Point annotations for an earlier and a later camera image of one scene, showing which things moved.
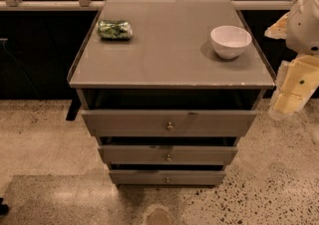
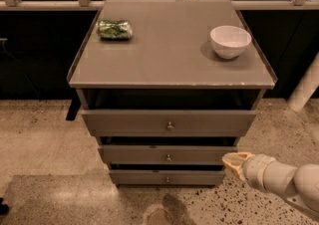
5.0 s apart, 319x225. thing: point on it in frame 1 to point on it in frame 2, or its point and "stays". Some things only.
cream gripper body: [305, 26] to [253, 168]
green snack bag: [115, 29] stays
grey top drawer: [168, 123] stays
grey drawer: [167, 154] stays
